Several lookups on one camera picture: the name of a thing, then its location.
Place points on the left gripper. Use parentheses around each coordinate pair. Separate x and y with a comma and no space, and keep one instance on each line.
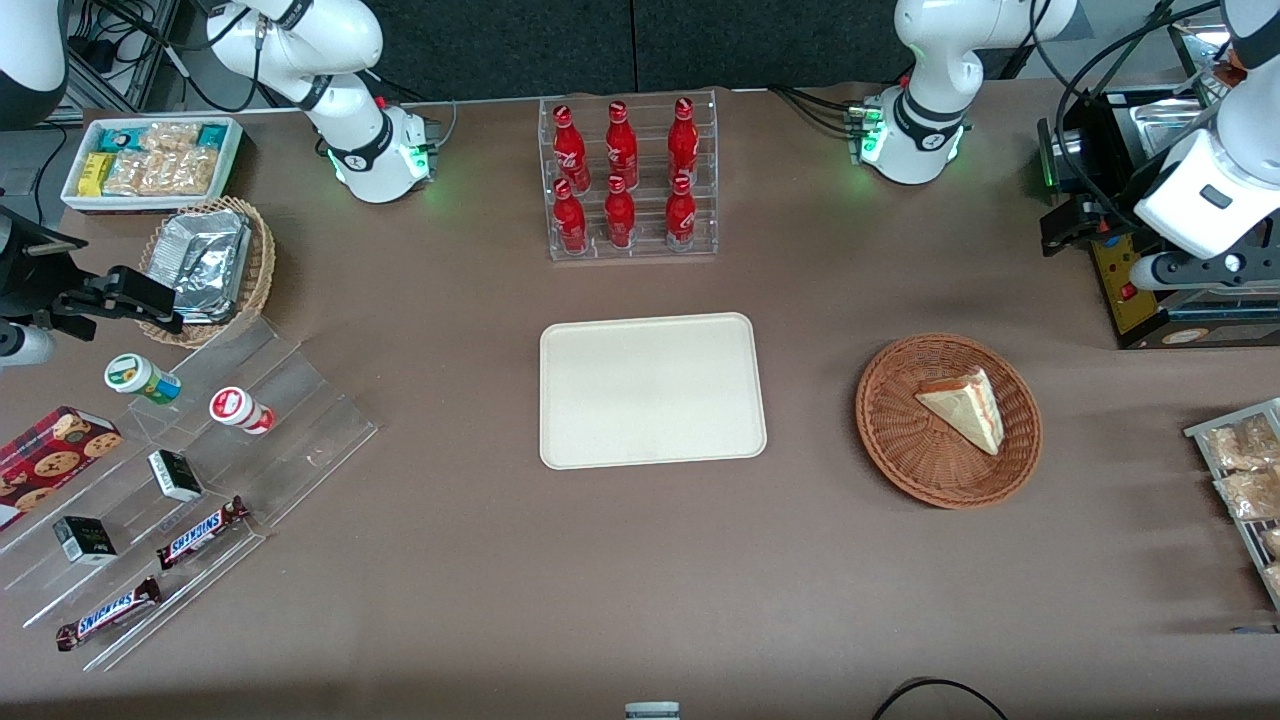
(1088,215)

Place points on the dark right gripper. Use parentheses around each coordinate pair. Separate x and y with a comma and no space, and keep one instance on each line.
(22,268)

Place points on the triangular sandwich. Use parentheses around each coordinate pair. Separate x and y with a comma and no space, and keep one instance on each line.
(965,405)

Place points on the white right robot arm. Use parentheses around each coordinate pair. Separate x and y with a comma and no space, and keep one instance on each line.
(340,40)

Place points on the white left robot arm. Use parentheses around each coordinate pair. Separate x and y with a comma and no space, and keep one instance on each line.
(930,60)

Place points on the light wicker basket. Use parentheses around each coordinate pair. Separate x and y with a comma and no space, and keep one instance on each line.
(258,265)

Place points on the grey tray of snack bags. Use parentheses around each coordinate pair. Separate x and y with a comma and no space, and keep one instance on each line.
(1200,432)

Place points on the round brown wicker basket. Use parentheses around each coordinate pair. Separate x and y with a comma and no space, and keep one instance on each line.
(900,440)

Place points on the cream plastic serving tray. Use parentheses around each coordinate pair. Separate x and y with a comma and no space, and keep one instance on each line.
(650,390)

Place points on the green lid yogurt cup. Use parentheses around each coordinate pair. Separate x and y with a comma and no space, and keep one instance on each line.
(135,375)

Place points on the black hot food display case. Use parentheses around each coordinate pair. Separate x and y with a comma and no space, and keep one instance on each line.
(1125,300)

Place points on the small silver foil package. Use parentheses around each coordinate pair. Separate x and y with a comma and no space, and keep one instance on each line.
(208,303)

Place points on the large silver foil package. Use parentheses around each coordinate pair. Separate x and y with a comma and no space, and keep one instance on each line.
(200,250)

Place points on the steel food pan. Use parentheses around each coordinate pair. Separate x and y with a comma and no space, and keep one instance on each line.
(1160,125)

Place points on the yellow snack pack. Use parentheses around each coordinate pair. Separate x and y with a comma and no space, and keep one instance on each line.
(95,173)

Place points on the clear bag of crackers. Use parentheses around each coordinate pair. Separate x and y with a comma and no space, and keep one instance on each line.
(188,172)
(170,138)
(132,173)

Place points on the teal snack pack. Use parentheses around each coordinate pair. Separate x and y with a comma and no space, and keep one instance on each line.
(120,139)
(212,136)

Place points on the red lid yogurt cup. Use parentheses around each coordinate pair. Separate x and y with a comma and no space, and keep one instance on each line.
(235,407)

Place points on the red plaid cookie box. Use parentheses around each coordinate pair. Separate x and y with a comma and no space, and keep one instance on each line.
(50,460)

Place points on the white plastic snack bin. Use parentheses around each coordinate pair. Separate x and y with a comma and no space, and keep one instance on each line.
(228,165)

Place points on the small black box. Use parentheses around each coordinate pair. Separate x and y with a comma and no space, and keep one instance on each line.
(176,476)
(85,540)

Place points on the clear acrylic stepped stand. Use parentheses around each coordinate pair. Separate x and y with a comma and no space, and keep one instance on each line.
(300,430)

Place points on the brown Snickers bar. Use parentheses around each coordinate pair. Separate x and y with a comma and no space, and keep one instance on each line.
(200,533)
(108,613)

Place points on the clear bag of fried snacks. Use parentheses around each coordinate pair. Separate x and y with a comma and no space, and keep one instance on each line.
(1240,445)
(1250,495)

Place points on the red cola bottle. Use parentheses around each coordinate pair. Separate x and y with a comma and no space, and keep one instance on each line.
(571,150)
(683,142)
(621,148)
(620,218)
(570,222)
(681,216)

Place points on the clear acrylic bottle rack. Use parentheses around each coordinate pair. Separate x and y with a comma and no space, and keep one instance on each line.
(650,215)

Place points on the grey white object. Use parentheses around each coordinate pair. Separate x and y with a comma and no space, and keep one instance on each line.
(652,711)

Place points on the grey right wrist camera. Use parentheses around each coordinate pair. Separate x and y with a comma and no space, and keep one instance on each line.
(25,345)

